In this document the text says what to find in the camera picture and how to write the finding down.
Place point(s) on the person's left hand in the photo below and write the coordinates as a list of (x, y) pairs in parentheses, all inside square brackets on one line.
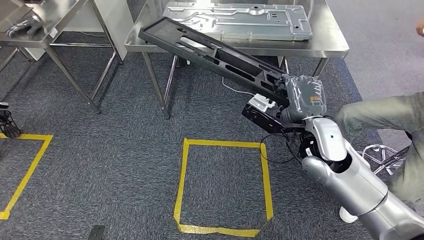
[(421, 29)]

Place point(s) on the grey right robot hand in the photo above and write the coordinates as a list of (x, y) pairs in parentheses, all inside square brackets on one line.
[(306, 97)]

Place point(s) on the long black plastic part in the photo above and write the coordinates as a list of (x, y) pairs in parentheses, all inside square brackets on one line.
[(185, 39)]

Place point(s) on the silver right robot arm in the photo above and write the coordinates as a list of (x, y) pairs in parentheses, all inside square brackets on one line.
[(351, 182)]

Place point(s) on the stainless steel workbench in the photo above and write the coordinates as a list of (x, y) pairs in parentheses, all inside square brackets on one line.
[(324, 46)]

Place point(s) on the person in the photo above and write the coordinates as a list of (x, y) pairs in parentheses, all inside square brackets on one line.
[(391, 112)]

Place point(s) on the yellow floor tape square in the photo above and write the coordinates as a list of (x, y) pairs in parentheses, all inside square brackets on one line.
[(265, 182)]

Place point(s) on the chrome stool base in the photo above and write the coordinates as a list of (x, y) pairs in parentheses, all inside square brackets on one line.
[(381, 159)]

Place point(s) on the white cabinet panel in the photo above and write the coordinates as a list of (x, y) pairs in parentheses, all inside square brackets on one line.
[(112, 20)]

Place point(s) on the black flat plate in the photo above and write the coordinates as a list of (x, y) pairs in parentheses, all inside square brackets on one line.
[(96, 232)]

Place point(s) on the stainless steel side table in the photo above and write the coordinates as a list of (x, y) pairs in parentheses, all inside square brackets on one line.
[(56, 16)]

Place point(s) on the grey work glove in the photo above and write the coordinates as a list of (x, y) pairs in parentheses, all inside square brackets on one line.
[(23, 26)]

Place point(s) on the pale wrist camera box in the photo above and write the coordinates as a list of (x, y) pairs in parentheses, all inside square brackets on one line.
[(261, 102)]

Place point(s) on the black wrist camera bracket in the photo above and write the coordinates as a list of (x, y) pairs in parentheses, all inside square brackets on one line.
[(265, 122)]

